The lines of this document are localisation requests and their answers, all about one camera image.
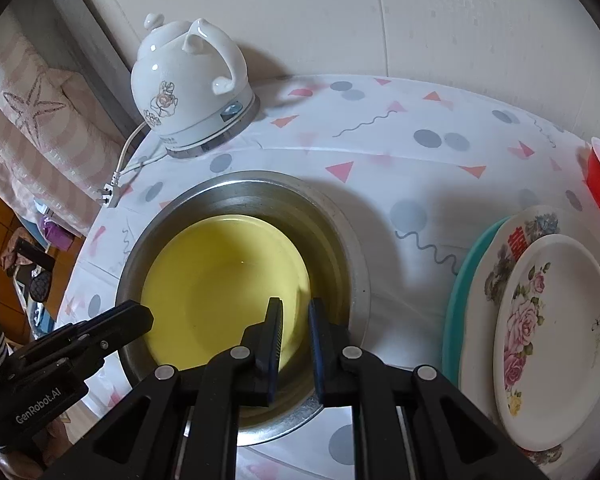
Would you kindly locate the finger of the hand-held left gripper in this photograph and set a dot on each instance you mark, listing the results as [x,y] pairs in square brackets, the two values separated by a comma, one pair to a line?
[125,317]
[70,355]

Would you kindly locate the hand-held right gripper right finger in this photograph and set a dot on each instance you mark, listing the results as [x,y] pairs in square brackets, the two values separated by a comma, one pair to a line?
[318,345]

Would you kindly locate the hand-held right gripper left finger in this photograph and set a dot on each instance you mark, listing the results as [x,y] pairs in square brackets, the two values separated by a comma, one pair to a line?
[275,345]

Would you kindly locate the stainless steel bowl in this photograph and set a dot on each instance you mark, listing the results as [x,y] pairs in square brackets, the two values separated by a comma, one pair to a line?
[345,270]

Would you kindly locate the yellow plastic bowl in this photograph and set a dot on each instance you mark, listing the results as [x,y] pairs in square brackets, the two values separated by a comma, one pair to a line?
[215,280]

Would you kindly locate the white dragon print plate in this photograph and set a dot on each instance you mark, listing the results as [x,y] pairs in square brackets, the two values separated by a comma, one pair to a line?
[490,260]

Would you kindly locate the white rose print plate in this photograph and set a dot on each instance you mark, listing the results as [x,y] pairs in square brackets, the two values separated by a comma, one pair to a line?
[560,320]

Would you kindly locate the person's left hand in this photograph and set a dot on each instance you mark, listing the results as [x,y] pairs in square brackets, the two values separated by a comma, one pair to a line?
[55,440]

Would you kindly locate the black mesh slipper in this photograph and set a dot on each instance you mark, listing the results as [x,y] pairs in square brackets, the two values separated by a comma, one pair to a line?
[41,287]

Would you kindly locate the purple bag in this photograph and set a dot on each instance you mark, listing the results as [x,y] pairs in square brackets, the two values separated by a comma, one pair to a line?
[55,232]

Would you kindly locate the white power plug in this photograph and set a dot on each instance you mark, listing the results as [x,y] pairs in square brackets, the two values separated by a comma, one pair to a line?
[109,196]

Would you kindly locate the teal plastic plate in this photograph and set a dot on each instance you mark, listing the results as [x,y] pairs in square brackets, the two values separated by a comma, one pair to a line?
[455,310]

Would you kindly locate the white patterned tablecloth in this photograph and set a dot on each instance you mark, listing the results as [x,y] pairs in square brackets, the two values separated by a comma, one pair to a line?
[380,160]

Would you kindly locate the pink starfish pillow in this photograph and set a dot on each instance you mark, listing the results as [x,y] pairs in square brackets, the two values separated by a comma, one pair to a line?
[35,125]

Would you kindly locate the silver kettle base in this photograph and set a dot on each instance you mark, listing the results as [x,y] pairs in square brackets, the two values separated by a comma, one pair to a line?
[230,127]

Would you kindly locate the white floral ceramic kettle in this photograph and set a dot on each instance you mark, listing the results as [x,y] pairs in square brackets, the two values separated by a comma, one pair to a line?
[185,80]

